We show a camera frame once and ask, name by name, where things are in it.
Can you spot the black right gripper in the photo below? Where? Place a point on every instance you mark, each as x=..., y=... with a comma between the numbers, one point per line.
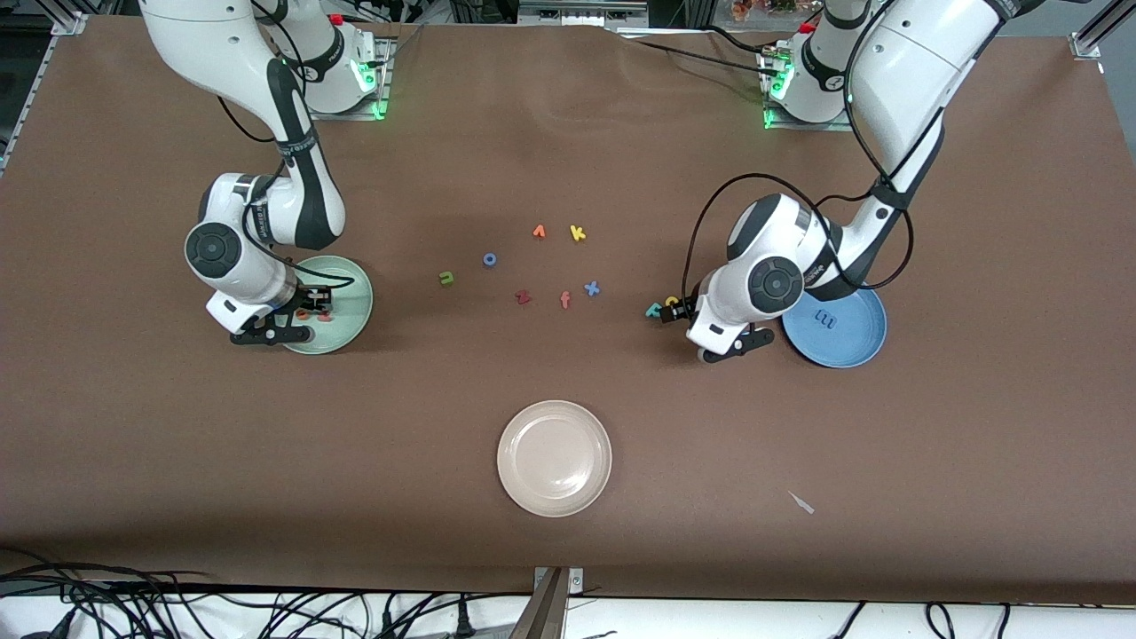
x=310, y=297

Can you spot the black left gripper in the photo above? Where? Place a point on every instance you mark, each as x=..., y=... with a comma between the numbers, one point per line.
x=683, y=311

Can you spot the blue letter m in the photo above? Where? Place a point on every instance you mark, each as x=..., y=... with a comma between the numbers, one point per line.
x=827, y=320

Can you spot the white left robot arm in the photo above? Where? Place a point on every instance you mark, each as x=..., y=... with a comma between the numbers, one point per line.
x=914, y=71

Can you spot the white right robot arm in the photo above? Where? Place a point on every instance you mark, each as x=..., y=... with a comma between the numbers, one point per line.
x=204, y=35

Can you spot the green plate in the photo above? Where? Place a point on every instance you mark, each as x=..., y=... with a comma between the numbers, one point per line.
x=351, y=326

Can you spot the blue plate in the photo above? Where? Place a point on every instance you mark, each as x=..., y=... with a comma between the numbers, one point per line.
x=843, y=346

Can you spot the beige plate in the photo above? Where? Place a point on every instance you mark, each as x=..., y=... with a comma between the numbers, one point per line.
x=555, y=459

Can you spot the brown table cover sheet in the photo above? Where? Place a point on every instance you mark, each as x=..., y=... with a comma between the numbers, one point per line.
x=177, y=444

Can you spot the small white paper scrap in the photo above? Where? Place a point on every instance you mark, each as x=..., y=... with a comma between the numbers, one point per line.
x=803, y=504

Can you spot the orange decorative clutter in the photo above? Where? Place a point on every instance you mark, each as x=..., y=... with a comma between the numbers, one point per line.
x=763, y=9

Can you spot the silver bracket plate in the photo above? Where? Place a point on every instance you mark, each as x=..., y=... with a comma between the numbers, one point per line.
x=575, y=581

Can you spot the aluminium frame profile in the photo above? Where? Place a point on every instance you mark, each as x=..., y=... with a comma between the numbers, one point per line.
x=581, y=12

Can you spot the grey metal post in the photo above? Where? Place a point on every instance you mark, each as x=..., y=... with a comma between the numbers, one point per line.
x=543, y=612

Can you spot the aluminium corner bracket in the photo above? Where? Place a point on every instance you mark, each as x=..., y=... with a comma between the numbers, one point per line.
x=1087, y=46
x=69, y=24

